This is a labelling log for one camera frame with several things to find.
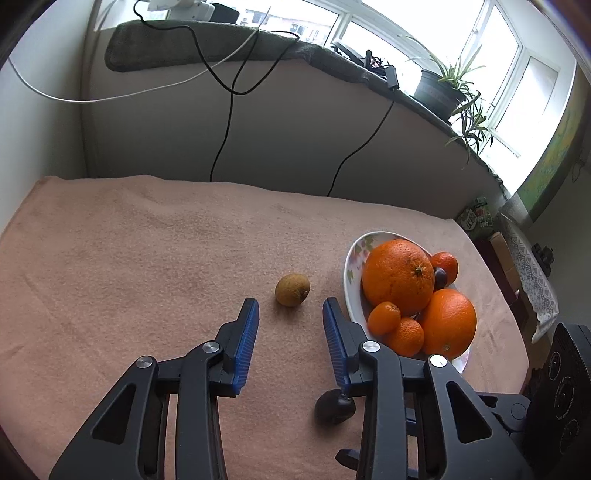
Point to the black power adapter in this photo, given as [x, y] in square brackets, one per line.
[226, 13]

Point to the green snack packet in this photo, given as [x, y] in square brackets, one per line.
[478, 214]

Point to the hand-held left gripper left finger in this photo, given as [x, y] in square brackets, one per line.
[247, 341]

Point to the white floral plate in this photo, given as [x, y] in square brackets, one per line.
[353, 277]

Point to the black clip device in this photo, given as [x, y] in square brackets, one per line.
[351, 50]

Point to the brown kiwi fruit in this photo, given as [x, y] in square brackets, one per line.
[292, 290]

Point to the small oval kumquat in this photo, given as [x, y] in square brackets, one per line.
[383, 317]

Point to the small tangerine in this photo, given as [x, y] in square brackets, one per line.
[447, 267]
[406, 337]

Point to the white lace cloth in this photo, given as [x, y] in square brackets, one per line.
[531, 277]

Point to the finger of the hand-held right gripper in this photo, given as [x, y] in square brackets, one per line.
[351, 459]
[512, 410]

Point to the large round orange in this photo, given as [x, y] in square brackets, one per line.
[397, 277]

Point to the large oval orange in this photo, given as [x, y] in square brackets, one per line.
[450, 323]

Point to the yellow green wall picture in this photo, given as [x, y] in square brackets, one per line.
[554, 157]

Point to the small dark plum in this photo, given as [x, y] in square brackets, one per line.
[440, 278]

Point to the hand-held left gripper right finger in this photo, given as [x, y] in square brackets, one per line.
[333, 341]

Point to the cardboard box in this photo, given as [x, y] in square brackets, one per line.
[501, 263]

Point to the white power strip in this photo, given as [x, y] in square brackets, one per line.
[184, 8]

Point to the potted spider plant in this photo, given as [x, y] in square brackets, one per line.
[436, 90]

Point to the large dark plum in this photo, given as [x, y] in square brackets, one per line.
[334, 407]

